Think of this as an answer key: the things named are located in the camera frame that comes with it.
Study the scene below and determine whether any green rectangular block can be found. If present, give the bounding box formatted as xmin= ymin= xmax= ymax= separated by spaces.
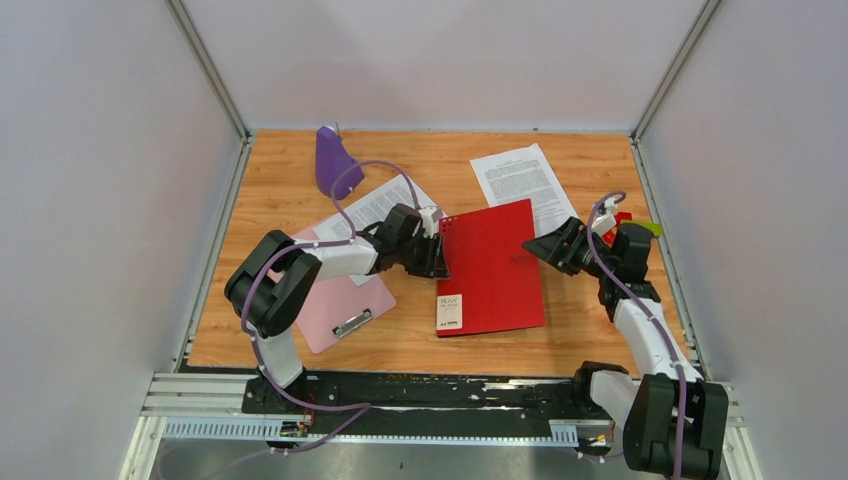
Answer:
xmin=619 ymin=221 xmax=664 ymax=238

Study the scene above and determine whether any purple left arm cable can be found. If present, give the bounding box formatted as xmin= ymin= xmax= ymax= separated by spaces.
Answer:
xmin=239 ymin=159 xmax=421 ymax=454

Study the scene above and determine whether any purple plastic stand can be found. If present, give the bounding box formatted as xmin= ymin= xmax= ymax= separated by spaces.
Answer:
xmin=314 ymin=126 xmax=365 ymax=200

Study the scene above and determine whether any red magnet shaped toy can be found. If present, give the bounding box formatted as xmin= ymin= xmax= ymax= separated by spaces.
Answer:
xmin=601 ymin=212 xmax=633 ymax=246

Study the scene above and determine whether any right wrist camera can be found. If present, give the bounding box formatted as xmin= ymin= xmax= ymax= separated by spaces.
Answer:
xmin=591 ymin=206 xmax=617 ymax=238

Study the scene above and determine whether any pink clipboard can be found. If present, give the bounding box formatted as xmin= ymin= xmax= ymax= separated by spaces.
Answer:
xmin=257 ymin=238 xmax=396 ymax=357

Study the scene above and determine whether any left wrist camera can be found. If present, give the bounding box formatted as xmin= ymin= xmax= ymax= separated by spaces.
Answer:
xmin=418 ymin=205 xmax=444 ymax=238

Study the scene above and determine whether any red folder with black inside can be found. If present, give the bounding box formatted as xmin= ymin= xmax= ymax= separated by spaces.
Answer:
xmin=436 ymin=199 xmax=546 ymax=338

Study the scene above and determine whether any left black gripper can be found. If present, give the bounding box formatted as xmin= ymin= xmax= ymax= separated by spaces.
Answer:
xmin=398 ymin=233 xmax=455 ymax=283

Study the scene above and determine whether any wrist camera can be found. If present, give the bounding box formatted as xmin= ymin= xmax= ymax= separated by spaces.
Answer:
xmin=418 ymin=205 xmax=444 ymax=238
xmin=591 ymin=206 xmax=617 ymax=238

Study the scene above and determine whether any printed white paper sheet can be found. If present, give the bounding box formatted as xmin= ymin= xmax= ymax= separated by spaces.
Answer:
xmin=470 ymin=143 xmax=579 ymax=236

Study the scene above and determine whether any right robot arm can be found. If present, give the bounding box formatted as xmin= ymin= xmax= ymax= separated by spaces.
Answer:
xmin=522 ymin=217 xmax=729 ymax=479

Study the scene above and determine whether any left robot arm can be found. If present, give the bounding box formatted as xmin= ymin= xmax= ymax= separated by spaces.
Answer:
xmin=224 ymin=204 xmax=450 ymax=413

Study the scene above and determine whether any printed paper sheet on clipboard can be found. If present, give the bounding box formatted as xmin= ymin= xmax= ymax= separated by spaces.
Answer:
xmin=314 ymin=175 xmax=437 ymax=281

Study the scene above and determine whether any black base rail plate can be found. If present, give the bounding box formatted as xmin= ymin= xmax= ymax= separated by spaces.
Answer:
xmin=241 ymin=370 xmax=613 ymax=440

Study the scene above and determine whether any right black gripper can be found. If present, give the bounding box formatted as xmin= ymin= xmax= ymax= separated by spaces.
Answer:
xmin=519 ymin=216 xmax=614 ymax=279

